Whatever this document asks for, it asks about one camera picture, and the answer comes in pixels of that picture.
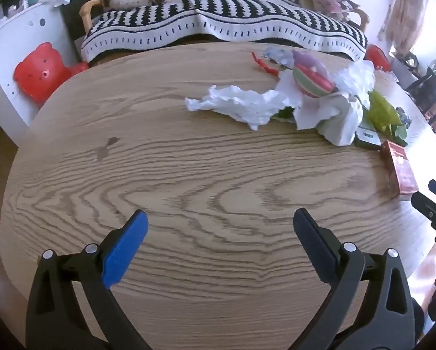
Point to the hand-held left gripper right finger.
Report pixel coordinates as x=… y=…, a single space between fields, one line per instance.
x=313 y=242

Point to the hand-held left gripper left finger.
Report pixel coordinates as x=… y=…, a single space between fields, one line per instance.
x=125 y=242

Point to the white paper napkin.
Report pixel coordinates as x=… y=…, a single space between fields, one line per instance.
x=334 y=120

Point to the long white tissue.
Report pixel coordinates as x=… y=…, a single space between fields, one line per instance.
x=240 y=105

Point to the red twisted wrapper strip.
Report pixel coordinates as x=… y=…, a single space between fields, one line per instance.
x=263 y=65

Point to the red cardboard box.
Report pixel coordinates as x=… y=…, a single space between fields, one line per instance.
x=400 y=169

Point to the grey blue crumpled wrapper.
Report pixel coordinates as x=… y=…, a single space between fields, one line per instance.
x=403 y=116

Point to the dark green packet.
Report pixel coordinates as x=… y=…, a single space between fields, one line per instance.
x=367 y=139

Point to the light green wrapper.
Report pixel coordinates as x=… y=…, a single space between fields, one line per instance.
x=382 y=113

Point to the black chair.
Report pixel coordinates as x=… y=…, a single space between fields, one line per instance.
x=431 y=91

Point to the small crumpled white tissue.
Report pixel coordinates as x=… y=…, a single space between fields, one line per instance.
x=356 y=78

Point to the beige curtain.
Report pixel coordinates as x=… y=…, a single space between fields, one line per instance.
x=404 y=11

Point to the red bear-shaped stool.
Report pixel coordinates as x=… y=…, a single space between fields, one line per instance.
x=39 y=71

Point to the pink floral cloth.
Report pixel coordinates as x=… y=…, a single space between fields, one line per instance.
x=327 y=0

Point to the white cabinet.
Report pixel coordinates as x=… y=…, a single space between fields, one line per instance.
x=17 y=36

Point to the black white striped blanket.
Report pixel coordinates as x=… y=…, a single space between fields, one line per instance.
x=240 y=11

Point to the wooden frame sofa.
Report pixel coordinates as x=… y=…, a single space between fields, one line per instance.
x=85 y=14

